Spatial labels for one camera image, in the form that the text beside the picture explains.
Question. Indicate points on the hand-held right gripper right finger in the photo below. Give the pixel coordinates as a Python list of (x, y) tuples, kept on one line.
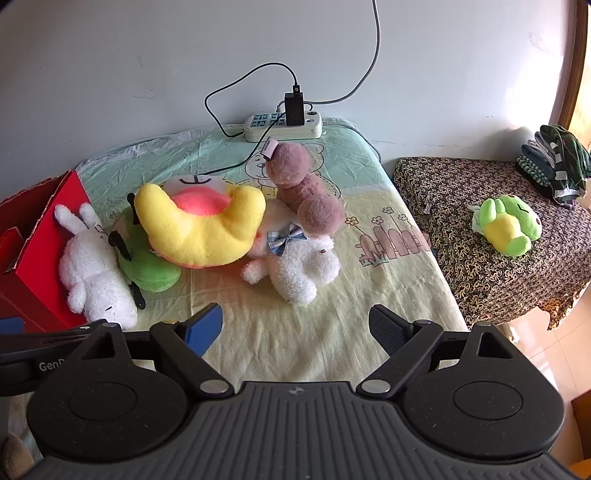
[(388, 330)]

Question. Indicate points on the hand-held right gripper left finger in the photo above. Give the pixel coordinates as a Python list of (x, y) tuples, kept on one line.
[(203, 330)]

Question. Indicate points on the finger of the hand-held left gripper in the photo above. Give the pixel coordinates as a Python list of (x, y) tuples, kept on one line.
[(46, 339)]

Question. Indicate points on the green plush with black antennae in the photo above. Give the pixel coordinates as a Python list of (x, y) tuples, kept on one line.
[(152, 274)]

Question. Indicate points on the red cardboard box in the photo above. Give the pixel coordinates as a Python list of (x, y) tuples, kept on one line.
[(46, 258)]

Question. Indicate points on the white rabbit plush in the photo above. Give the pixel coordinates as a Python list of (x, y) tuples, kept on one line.
[(92, 272)]

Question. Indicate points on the yellow plush with pink belly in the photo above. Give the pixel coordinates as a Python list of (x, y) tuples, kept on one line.
[(194, 235)]

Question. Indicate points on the white plush with plaid bow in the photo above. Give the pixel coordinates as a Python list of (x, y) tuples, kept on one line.
[(300, 267)]

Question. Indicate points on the brown plush toy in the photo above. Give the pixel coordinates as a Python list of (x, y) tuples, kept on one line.
[(295, 170)]

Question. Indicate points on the beige fuzzy object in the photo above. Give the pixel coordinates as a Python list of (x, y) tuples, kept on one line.
[(11, 454)]

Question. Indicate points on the side table with patterned cloth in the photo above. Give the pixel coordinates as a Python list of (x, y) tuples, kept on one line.
[(485, 277)]

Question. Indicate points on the small green frog plush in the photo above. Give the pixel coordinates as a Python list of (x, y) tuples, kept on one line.
[(508, 226)]

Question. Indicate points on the clear plastic sheet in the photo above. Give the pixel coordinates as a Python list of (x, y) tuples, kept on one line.
[(134, 150)]

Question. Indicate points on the white power strip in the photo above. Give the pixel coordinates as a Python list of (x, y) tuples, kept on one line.
[(272, 131)]

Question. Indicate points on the brown wooden furniture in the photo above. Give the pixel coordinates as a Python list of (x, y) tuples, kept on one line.
[(582, 415)]

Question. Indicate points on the pile of folded clothes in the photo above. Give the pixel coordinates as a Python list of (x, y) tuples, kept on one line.
[(554, 161)]

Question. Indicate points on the black charger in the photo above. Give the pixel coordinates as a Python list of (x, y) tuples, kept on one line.
[(294, 110)]

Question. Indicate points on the wooden window frame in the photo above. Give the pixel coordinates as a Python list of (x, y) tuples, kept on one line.
[(577, 69)]

